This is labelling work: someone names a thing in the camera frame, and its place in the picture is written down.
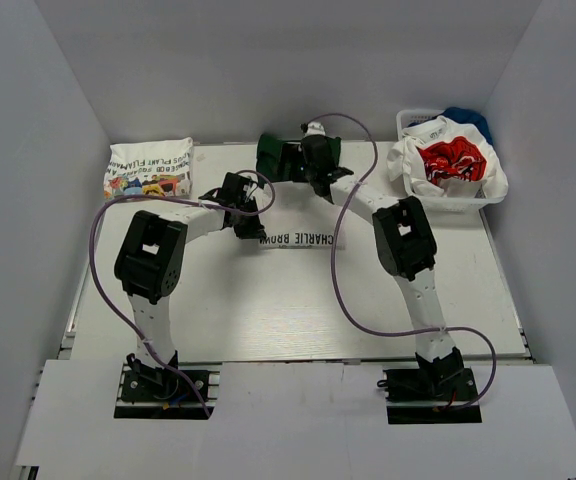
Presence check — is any white green raglan t-shirt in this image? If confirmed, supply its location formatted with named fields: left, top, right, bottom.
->
left=255, top=134, right=345, bottom=250

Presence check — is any white red print t-shirt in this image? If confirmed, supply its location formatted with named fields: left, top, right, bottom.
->
left=386, top=115, right=509, bottom=199

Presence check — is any blue t-shirt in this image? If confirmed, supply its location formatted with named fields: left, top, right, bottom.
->
left=441, top=107, right=494, bottom=146

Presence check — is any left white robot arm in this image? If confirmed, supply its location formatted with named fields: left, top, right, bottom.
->
left=114, top=173, right=266, bottom=399

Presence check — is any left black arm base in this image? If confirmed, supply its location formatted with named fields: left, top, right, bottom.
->
left=113, top=354, right=220, bottom=420

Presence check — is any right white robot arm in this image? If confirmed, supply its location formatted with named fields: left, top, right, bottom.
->
left=274, top=135, right=464, bottom=399

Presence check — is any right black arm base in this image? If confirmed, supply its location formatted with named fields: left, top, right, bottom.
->
left=377, top=368, right=482, bottom=425

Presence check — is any folded white cartoon t-shirt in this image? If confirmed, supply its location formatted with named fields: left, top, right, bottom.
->
left=103, top=137, right=194, bottom=201

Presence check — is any white plastic basket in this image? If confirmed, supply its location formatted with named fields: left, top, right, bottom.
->
left=396, top=109, right=504, bottom=213

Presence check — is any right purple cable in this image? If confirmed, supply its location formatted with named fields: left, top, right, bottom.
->
left=299, top=113, right=499, bottom=412

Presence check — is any purple cable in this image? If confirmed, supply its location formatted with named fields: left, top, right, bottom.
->
left=89, top=169, right=277, bottom=419
left=299, top=113, right=499, bottom=412

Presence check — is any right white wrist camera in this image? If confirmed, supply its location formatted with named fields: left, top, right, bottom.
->
left=301, top=121, right=326, bottom=138

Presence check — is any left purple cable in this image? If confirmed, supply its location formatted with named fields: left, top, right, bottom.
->
left=89, top=169, right=277, bottom=419

